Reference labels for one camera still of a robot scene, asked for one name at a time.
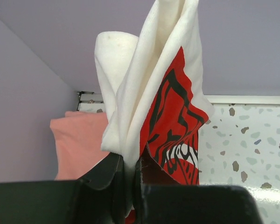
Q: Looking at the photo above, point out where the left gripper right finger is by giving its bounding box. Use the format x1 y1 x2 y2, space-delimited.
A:
134 157 263 224

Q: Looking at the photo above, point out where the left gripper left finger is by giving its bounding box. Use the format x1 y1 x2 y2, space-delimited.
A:
0 153 125 224

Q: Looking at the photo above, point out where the white red print t shirt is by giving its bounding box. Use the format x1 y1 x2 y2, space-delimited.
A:
94 0 216 186

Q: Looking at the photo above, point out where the folded salmon pink t shirt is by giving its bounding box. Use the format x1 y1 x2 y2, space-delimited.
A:
50 111 109 180

